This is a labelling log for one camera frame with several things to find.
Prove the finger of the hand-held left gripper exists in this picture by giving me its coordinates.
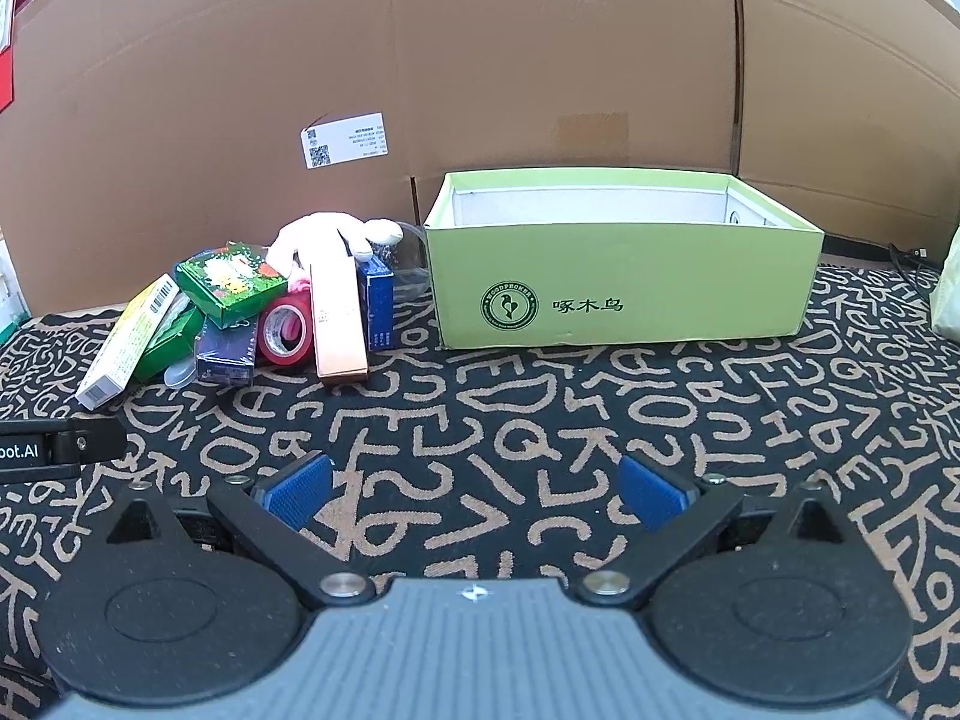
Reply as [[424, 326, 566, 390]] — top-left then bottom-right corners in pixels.
[[43, 416, 127, 470]]

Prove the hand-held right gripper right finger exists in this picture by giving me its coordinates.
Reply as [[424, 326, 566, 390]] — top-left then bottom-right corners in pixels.
[[574, 454, 852, 612]]

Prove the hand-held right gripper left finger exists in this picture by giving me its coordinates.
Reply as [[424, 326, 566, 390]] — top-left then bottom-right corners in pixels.
[[105, 454, 376, 612]]

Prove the blue rectangular box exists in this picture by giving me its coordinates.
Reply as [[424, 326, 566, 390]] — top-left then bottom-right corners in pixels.
[[356, 255, 397, 352]]

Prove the green cardboard box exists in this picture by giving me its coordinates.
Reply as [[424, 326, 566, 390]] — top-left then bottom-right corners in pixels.
[[422, 170, 826, 351]]

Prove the white glove pink cuff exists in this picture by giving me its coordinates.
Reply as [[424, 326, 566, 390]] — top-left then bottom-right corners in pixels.
[[268, 211, 404, 272]]

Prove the white yellow carton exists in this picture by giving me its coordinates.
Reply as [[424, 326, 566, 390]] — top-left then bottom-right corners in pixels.
[[75, 274, 185, 412]]

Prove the green packet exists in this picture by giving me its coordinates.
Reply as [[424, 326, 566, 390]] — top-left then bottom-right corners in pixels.
[[135, 300, 205, 385]]

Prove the black tan patterned mat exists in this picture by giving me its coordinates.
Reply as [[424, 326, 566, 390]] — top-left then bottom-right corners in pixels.
[[0, 244, 960, 720]]

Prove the dark blue packet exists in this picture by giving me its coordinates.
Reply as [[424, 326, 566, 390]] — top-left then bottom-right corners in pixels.
[[193, 313, 261, 388]]

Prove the red tape roll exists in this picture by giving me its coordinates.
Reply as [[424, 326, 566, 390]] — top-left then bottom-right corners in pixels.
[[260, 295, 314, 370]]

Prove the green floral box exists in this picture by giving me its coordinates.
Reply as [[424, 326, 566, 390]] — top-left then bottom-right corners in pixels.
[[174, 241, 290, 329]]

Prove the clear plastic packet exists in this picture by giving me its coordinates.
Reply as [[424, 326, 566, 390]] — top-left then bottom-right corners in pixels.
[[388, 221, 434, 295]]

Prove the white shipping label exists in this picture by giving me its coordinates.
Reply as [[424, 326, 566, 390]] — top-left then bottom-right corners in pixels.
[[301, 118, 387, 170]]

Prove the pale shopping bag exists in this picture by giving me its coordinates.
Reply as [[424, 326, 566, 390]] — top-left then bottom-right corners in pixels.
[[930, 225, 960, 355]]

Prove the red white panel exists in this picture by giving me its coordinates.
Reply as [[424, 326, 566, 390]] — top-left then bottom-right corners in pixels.
[[0, 0, 46, 113]]

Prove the large cardboard box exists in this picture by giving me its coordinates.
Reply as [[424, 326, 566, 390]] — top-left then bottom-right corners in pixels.
[[731, 0, 960, 248], [0, 0, 743, 331]]

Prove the black cable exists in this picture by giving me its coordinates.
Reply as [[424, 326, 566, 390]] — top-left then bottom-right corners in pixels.
[[887, 240, 940, 280]]

